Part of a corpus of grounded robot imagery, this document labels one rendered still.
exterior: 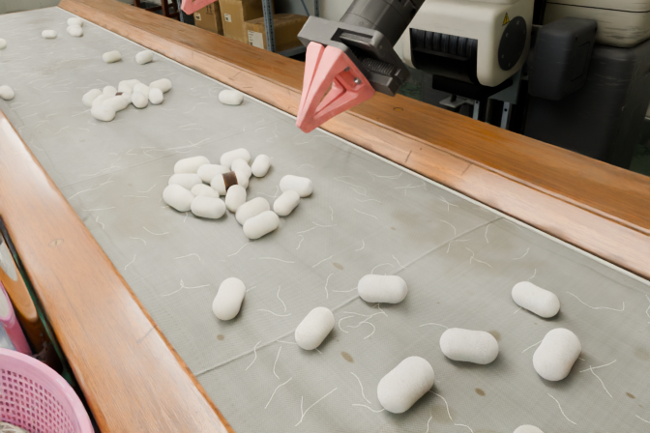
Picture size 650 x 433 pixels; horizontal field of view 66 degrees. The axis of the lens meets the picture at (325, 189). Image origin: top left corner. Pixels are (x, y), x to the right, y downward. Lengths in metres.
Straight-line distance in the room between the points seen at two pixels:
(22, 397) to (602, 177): 0.48
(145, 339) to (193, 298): 0.07
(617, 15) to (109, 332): 1.11
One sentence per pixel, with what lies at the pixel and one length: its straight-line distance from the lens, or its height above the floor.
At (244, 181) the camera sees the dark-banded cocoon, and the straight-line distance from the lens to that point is 0.51.
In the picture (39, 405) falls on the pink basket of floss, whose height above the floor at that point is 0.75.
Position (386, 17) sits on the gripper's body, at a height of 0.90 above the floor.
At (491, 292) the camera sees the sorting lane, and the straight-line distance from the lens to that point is 0.40.
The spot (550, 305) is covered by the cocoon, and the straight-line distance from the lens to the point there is 0.38.
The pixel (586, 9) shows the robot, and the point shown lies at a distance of 1.25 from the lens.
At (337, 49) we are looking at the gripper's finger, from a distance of 0.46.
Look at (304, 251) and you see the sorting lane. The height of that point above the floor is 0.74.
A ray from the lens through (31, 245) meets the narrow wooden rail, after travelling 0.47.
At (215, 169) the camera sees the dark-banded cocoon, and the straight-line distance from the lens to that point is 0.53.
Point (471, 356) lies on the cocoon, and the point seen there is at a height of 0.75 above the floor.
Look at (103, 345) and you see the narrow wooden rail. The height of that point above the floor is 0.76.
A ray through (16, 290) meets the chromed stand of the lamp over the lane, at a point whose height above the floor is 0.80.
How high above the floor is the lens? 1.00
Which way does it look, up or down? 31 degrees down
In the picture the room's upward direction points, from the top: 3 degrees counter-clockwise
